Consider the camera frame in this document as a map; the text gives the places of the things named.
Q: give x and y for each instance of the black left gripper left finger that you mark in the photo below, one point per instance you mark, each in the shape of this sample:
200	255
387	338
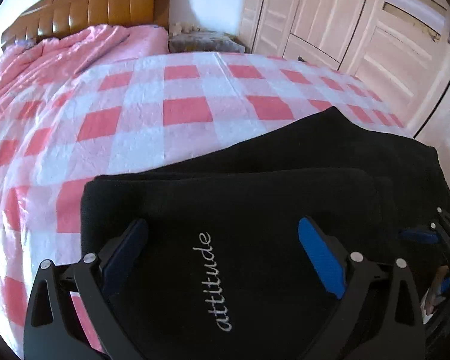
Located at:
53	329

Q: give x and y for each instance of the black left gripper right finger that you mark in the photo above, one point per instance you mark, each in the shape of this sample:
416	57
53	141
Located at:
378	315

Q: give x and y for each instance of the black pants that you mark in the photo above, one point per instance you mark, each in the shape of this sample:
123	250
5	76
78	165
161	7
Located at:
217	270

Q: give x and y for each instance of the pink wooden wardrobe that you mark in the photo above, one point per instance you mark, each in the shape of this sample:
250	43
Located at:
392	57

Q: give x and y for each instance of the pink checkered bed sheet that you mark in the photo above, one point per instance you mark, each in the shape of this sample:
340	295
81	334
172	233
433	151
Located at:
57	131

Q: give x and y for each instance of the pink quilt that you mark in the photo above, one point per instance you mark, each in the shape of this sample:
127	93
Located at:
53	59

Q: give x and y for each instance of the bedside table with cloth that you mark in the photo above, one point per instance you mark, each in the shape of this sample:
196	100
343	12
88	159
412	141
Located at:
186	37

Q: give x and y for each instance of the brown leather headboard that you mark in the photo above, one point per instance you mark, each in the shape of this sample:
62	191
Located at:
61	18

